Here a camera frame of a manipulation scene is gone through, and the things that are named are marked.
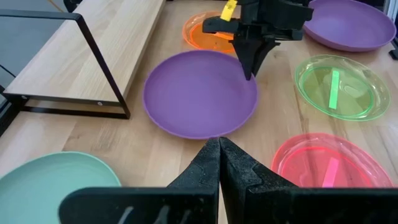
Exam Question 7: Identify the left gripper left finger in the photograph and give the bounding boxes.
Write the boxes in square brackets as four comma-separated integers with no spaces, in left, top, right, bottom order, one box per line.
[58,138,221,224]

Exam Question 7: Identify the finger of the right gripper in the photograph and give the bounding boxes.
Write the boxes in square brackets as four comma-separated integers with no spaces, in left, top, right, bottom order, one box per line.
[232,41,266,82]
[251,40,281,78]

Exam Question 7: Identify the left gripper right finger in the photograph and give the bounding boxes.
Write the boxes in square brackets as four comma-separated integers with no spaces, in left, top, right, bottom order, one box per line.
[219,136,398,224]

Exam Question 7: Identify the pink transparent plate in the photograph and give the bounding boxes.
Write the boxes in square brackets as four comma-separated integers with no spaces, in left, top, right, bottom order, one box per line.
[270,133,395,189]

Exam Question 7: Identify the purple plate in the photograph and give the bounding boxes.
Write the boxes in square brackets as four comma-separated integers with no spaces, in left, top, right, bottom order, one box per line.
[303,0,397,53]
[142,49,259,140]

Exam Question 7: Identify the green transparent plate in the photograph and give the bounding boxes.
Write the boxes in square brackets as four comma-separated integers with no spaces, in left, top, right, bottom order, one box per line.
[294,54,392,122]

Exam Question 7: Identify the white plate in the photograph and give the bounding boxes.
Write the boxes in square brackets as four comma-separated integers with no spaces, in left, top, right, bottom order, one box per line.
[0,151,122,224]

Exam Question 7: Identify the yellow tape tag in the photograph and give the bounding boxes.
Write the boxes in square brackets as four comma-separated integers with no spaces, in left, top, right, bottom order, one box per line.
[220,0,239,22]

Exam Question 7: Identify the orange transparent plate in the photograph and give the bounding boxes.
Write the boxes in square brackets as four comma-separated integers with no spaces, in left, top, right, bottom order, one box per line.
[182,11,240,54]

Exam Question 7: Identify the wooden shelf black frame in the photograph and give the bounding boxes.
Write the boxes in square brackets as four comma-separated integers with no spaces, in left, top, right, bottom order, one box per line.
[0,0,167,121]

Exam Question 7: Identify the black metal rig frame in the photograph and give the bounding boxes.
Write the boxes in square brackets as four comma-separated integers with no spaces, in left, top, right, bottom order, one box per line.
[0,63,24,138]

